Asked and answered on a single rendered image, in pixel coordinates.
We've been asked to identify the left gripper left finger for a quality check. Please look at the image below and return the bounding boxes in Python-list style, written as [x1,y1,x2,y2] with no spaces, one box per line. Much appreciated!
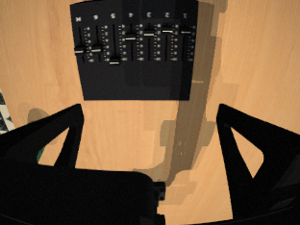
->
[0,104,85,168]

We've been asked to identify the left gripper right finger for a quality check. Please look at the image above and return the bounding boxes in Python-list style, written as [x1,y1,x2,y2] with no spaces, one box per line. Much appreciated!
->
[216,104,300,219]

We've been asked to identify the green drink can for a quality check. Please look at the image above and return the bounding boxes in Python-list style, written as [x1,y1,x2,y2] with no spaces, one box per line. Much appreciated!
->
[37,146,46,162]

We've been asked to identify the black lighting desk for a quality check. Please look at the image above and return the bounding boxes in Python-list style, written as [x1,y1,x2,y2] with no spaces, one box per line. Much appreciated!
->
[69,0,199,101]

